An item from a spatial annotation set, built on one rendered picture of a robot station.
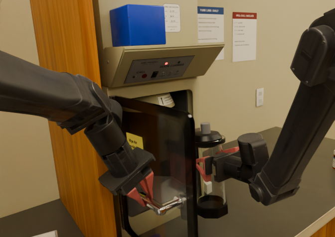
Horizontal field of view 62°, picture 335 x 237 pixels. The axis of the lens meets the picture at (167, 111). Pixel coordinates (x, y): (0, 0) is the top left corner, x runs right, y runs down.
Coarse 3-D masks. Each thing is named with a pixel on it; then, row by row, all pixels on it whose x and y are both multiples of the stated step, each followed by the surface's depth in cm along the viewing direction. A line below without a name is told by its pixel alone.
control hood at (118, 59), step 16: (112, 48) 65; (128, 48) 61; (144, 48) 64; (160, 48) 66; (176, 48) 69; (192, 48) 72; (208, 48) 76; (112, 64) 67; (128, 64) 66; (192, 64) 79; (208, 64) 83; (112, 80) 69; (160, 80) 78
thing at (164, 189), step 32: (128, 128) 67; (160, 128) 56; (192, 128) 48; (160, 160) 58; (192, 160) 50; (160, 192) 60; (192, 192) 51; (128, 224) 78; (160, 224) 63; (192, 224) 53
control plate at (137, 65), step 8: (184, 56) 74; (192, 56) 75; (136, 64) 67; (144, 64) 68; (152, 64) 70; (160, 64) 71; (168, 64) 73; (176, 64) 75; (184, 64) 77; (128, 72) 68; (136, 72) 69; (144, 72) 71; (152, 72) 73; (160, 72) 74; (168, 72) 76; (128, 80) 71; (136, 80) 72; (144, 80) 74; (152, 80) 76
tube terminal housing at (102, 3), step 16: (96, 0) 68; (112, 0) 69; (128, 0) 72; (144, 0) 74; (160, 0) 77; (176, 0) 80; (192, 0) 84; (96, 16) 70; (192, 16) 85; (96, 32) 72; (176, 32) 82; (192, 32) 86; (176, 80) 85; (192, 80) 89; (128, 96) 76; (192, 96) 90; (192, 112) 94
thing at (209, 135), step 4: (200, 124) 80; (204, 124) 79; (208, 124) 79; (204, 128) 79; (208, 128) 79; (196, 132) 82; (200, 132) 82; (204, 132) 79; (208, 132) 79; (212, 132) 80; (216, 132) 80; (196, 136) 78; (200, 136) 77; (204, 136) 77; (208, 136) 77; (212, 136) 77; (216, 136) 77; (220, 136) 79; (196, 140) 78; (200, 140) 77; (204, 140) 76; (208, 140) 76; (212, 140) 76
